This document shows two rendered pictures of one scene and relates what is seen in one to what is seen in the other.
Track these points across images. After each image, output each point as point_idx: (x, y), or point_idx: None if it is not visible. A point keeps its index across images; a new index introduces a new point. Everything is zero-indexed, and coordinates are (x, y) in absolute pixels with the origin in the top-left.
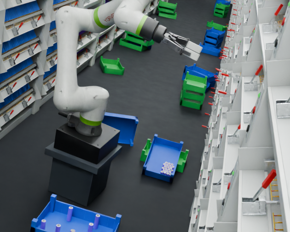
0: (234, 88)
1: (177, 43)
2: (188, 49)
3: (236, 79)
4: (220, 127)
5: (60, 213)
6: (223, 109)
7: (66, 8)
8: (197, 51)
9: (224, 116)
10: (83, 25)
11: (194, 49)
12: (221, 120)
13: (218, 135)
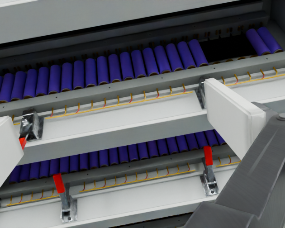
0: (104, 124)
1: (283, 167)
2: (242, 101)
3: (36, 125)
4: (139, 211)
5: None
6: None
7: None
8: (16, 160)
9: (73, 213)
10: None
11: (2, 166)
12: (92, 220)
13: (186, 203)
